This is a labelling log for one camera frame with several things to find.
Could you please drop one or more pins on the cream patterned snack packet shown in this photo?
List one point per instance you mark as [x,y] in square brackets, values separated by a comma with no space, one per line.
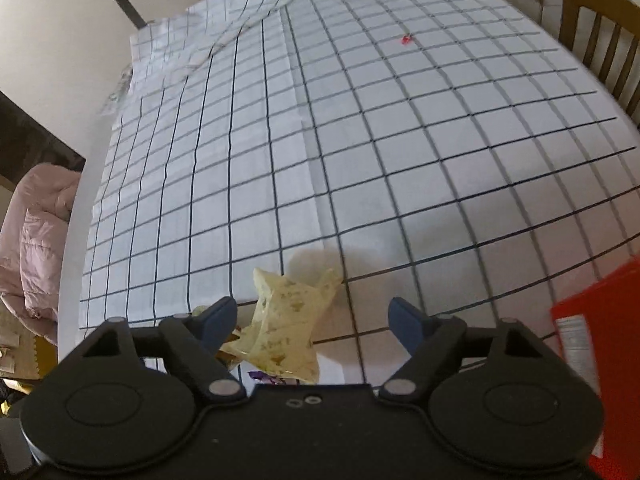
[285,320]

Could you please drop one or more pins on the yellowish floor mat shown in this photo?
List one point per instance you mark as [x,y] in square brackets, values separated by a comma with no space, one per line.
[30,355]

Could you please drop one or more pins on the wooden chair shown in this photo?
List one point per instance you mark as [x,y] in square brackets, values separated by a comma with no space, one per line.
[600,25]

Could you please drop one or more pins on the white checked tablecloth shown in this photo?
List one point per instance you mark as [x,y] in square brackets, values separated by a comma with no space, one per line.
[400,160]

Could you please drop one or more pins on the pink padded jacket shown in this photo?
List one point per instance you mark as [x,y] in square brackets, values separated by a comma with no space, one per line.
[35,240]

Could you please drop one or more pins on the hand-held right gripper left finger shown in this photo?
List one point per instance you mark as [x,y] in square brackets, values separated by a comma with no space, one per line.
[221,317]

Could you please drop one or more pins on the red cardboard box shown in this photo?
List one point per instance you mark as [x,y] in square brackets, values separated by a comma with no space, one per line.
[610,310]

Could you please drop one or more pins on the purple candy wrapper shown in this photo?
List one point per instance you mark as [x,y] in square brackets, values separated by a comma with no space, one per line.
[267,379]

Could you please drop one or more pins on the dark cabinet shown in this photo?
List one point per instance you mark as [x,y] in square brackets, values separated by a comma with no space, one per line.
[30,140]

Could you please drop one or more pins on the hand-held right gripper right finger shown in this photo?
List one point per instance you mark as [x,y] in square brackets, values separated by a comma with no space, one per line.
[407,322]

